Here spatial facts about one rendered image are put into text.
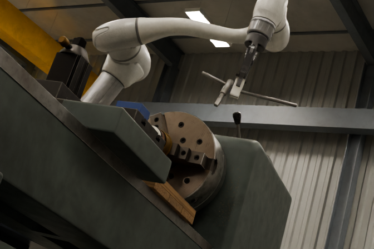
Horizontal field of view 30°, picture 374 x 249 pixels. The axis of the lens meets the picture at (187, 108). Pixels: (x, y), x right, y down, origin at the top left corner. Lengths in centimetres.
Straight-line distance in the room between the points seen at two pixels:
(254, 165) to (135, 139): 86
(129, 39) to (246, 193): 71
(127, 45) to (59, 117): 121
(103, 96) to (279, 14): 72
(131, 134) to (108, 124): 7
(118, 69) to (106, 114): 120
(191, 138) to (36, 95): 97
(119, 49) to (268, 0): 57
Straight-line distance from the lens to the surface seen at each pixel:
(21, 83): 125
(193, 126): 220
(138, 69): 266
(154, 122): 220
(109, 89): 263
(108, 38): 254
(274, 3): 244
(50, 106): 132
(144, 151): 154
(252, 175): 229
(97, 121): 144
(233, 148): 230
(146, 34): 251
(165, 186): 178
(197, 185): 211
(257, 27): 240
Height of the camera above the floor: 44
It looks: 21 degrees up
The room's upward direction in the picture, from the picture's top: 17 degrees clockwise
